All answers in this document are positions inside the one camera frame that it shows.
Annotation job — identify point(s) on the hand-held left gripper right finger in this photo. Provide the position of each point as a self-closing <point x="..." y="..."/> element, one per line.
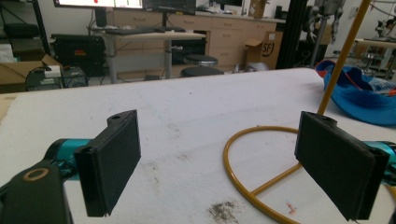
<point x="336" y="165"/>

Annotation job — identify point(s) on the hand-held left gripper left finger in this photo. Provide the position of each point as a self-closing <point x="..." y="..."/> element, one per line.
<point x="109" y="165"/>

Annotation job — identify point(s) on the blue bucket hat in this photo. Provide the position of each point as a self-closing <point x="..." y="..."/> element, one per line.
<point x="358" y="102"/>

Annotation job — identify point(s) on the white table cover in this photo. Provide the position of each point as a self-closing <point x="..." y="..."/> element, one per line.
<point x="193" y="124"/>

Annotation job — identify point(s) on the yellow metal hat stand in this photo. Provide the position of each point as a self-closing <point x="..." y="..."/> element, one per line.
<point x="343" y="59"/>

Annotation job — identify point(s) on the white power adapter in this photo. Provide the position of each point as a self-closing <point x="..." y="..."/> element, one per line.
<point x="52" y="71"/>

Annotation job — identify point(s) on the black hard case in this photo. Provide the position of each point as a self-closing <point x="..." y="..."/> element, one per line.
<point x="77" y="53"/>

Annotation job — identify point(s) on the large plain cardboard box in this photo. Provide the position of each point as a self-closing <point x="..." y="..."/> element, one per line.
<point x="15" y="73"/>

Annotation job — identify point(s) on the black round stool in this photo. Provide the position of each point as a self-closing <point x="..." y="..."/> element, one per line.
<point x="201" y="72"/>
<point x="200" y="59"/>

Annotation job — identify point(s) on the grey metal stand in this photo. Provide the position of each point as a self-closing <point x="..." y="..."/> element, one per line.
<point x="320" y="34"/>

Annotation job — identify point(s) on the open cardboard box with print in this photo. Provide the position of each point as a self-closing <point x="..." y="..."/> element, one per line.
<point x="267" y="49"/>

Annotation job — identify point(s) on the black keyboard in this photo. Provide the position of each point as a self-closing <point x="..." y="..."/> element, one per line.
<point x="130" y="31"/>

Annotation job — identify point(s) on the grey standing desk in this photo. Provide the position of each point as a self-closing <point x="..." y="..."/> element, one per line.
<point x="162" y="36"/>

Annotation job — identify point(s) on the black computer tower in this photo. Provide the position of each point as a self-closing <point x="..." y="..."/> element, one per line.
<point x="101" y="17"/>

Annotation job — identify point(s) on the black shelf rack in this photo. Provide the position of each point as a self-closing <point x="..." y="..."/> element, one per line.
<point x="21" y="31"/>

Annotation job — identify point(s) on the white screen monitor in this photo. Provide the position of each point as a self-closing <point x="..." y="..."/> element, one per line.
<point x="93" y="2"/>

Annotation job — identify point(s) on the wooden cabinet row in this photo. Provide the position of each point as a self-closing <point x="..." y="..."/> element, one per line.
<point x="227" y="37"/>

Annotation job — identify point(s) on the dark screen monitor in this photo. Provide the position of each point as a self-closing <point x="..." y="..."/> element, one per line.
<point x="169" y="5"/>

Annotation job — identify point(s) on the black aluminium post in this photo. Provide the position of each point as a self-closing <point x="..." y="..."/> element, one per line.
<point x="291" y="34"/>

